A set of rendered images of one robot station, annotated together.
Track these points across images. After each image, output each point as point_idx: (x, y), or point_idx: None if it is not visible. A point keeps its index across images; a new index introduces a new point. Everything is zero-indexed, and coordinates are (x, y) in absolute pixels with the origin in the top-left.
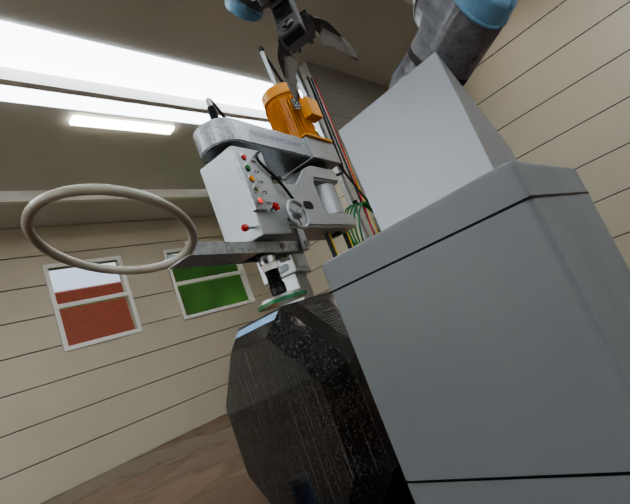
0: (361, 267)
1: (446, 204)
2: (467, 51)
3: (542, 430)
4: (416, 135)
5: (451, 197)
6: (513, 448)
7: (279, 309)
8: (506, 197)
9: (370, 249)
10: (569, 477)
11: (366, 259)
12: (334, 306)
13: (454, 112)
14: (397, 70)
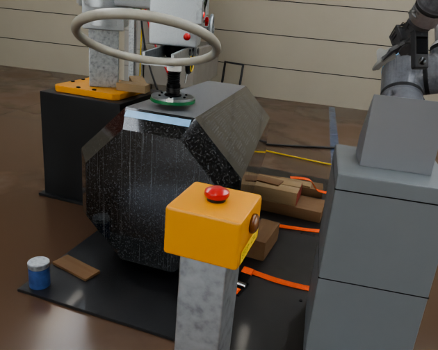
0: (363, 189)
1: (424, 190)
2: None
3: (397, 277)
4: (412, 130)
5: (427, 189)
6: (381, 279)
7: (192, 119)
8: None
9: (374, 184)
10: (395, 292)
11: (368, 187)
12: (219, 126)
13: (436, 135)
14: (408, 64)
